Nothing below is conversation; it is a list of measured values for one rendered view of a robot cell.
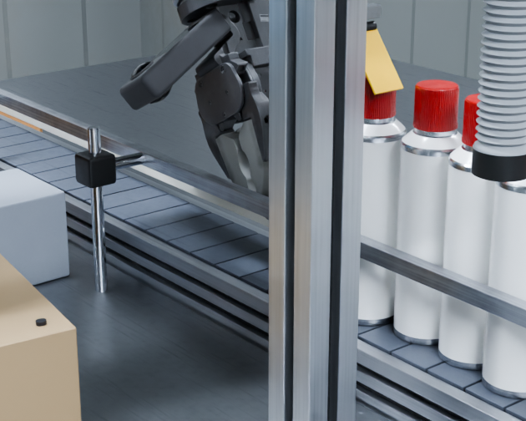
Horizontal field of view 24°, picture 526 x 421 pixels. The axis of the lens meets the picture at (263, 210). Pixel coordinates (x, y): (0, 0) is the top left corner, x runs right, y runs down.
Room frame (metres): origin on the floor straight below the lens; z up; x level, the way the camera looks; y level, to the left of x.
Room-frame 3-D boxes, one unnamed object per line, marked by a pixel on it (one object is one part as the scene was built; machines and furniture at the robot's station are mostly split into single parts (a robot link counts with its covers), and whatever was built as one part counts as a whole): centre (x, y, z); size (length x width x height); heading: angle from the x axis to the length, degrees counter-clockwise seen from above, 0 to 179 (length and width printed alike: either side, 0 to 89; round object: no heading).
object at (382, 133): (0.93, -0.09, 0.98); 0.05 x 0.05 x 0.20
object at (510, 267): (0.80, -0.19, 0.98); 0.05 x 0.05 x 0.20
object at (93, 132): (1.11, 0.14, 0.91); 0.07 x 0.03 x 0.17; 129
